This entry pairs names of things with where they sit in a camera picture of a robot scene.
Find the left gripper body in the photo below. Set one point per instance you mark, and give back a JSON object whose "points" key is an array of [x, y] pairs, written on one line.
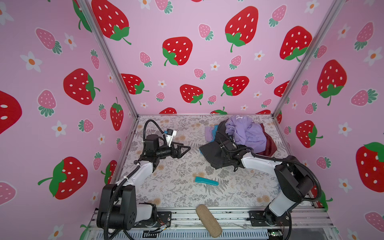
{"points": [[164, 152]]}

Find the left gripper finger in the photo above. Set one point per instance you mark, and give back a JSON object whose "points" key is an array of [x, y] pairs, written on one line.
{"points": [[182, 147], [180, 153]]}

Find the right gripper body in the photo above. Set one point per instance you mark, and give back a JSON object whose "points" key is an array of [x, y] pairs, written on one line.
{"points": [[228, 159]]}

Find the dark grey cloth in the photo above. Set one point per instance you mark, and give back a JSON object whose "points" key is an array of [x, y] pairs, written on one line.
{"points": [[212, 151]]}

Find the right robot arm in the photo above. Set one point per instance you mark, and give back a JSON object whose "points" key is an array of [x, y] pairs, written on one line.
{"points": [[297, 182]]}

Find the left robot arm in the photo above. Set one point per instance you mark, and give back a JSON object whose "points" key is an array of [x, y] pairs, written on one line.
{"points": [[119, 210]]}

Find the purple cloth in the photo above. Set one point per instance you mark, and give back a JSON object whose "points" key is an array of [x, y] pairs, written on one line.
{"points": [[246, 132]]}

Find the teal cloth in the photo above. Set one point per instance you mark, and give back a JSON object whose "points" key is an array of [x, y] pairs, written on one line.
{"points": [[214, 131]]}

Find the light lilac cloth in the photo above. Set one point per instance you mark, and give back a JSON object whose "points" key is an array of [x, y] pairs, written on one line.
{"points": [[209, 134]]}

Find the maroon cloth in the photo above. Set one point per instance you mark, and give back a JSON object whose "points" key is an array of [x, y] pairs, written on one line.
{"points": [[271, 147]]}

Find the teal plastic tool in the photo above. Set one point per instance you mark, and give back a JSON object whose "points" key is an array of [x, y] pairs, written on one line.
{"points": [[206, 181]]}

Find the tan oblong brush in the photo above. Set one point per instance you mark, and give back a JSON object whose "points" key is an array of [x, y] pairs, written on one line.
{"points": [[209, 221]]}

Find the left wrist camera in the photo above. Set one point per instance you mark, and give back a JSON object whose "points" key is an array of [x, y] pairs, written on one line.
{"points": [[169, 135]]}

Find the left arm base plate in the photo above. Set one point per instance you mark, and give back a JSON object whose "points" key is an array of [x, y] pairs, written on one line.
{"points": [[162, 218]]}

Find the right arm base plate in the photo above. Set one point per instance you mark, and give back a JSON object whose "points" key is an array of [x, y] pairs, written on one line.
{"points": [[263, 219]]}

